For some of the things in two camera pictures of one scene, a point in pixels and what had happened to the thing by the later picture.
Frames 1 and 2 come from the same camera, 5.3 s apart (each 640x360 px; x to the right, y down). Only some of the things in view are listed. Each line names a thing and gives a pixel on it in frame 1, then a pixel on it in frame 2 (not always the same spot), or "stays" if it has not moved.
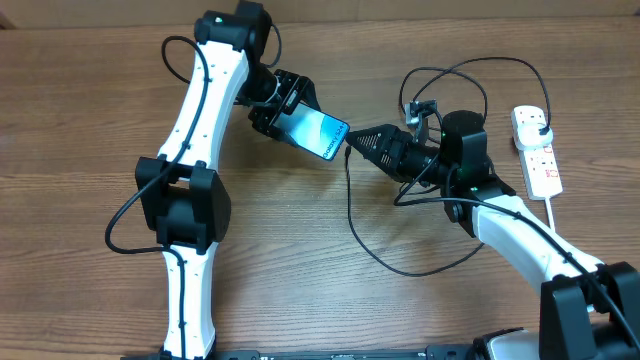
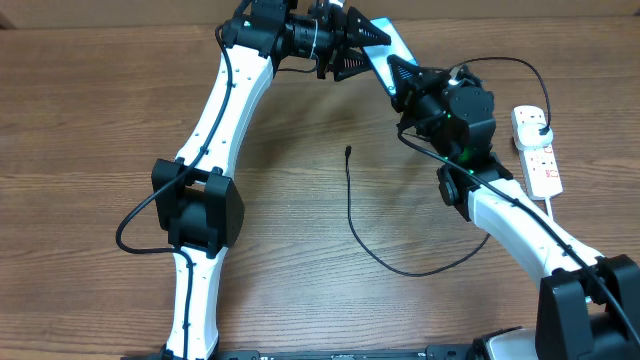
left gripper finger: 309,96 → 361,32
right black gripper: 389,136 → 424,85
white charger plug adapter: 533,136 stays
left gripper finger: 261,124 → 349,62
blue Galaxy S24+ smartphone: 314,130 → 378,54
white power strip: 540,165 stays
